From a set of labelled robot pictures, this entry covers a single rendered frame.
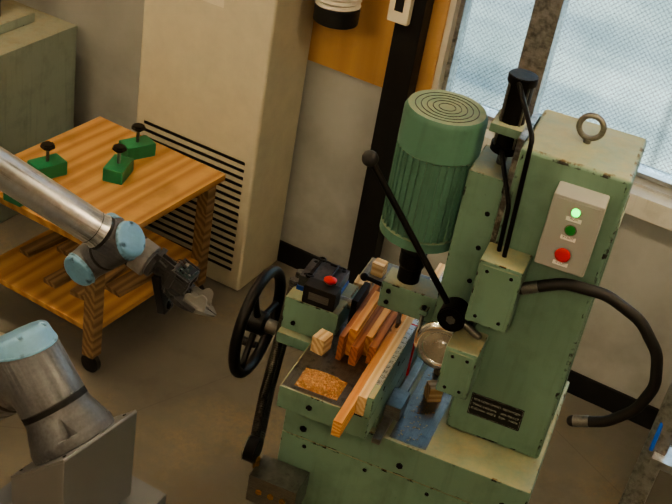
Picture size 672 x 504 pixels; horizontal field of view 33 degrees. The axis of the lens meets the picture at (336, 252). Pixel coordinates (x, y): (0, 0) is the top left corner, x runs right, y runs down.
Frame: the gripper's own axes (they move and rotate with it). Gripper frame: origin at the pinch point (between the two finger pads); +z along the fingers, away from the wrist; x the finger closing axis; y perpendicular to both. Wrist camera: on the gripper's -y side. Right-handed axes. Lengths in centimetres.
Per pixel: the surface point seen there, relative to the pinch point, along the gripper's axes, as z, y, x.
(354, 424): 44, 32, -36
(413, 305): 39, 48, -10
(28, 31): -130, -49, 119
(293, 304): 16.9, 30.3, -13.6
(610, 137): 50, 104, -1
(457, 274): 42, 64, -14
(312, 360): 28.2, 29.7, -24.6
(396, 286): 33, 49, -10
